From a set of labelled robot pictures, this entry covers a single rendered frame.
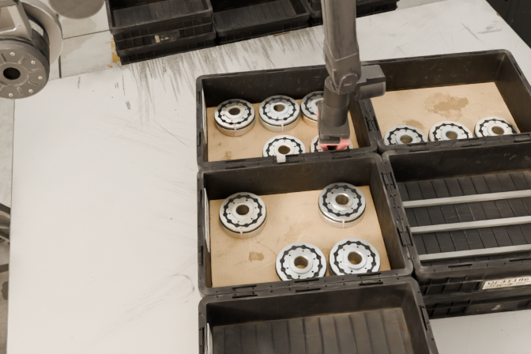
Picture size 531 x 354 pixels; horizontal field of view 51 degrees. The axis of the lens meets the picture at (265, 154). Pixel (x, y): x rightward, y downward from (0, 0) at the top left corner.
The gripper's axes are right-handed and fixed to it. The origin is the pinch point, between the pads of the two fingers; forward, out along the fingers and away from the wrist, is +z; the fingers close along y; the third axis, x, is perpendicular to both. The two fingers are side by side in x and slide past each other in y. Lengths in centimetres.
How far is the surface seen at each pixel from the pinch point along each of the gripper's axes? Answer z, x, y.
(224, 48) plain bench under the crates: 17, 28, 58
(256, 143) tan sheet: 4.7, 17.3, 5.0
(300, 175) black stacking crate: -1.5, 7.4, -10.1
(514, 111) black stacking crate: 0.1, -47.1, 11.7
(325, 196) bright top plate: 1.5, 1.8, -13.7
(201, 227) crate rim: -4.4, 28.0, -25.9
